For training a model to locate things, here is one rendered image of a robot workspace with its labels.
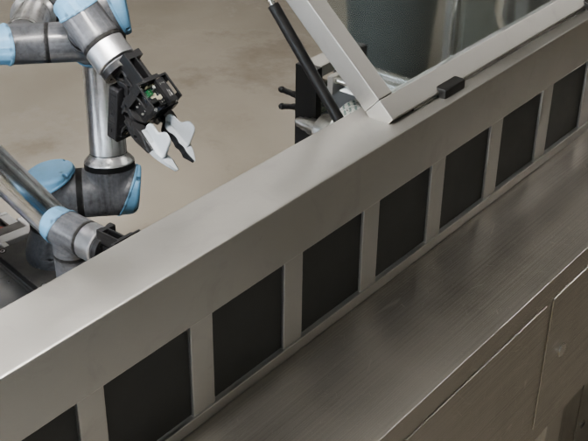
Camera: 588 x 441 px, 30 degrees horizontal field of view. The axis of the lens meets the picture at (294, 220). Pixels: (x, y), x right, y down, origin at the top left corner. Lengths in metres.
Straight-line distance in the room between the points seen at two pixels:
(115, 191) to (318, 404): 1.37
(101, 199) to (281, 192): 1.37
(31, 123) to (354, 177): 4.02
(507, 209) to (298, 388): 0.51
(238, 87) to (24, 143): 1.12
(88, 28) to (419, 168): 0.77
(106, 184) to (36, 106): 2.88
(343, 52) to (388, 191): 0.18
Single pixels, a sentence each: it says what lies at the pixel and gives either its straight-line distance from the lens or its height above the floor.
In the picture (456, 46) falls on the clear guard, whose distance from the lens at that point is 1.53.
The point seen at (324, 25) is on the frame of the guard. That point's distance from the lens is 1.37.
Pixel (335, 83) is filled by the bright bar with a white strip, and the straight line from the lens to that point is 1.98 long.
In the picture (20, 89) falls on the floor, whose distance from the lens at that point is 5.58.
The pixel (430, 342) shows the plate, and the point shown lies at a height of 1.44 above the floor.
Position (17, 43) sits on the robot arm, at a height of 1.49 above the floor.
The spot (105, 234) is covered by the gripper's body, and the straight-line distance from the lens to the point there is 2.08.
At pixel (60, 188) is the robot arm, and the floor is 1.02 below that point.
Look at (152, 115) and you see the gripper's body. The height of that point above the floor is 1.43.
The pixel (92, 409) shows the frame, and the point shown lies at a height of 1.56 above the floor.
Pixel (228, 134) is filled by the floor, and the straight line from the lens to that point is 5.02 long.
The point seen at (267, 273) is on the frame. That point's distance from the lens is 1.20.
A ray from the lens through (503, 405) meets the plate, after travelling 1.49.
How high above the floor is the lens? 2.25
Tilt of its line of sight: 31 degrees down
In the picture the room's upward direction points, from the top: 1 degrees clockwise
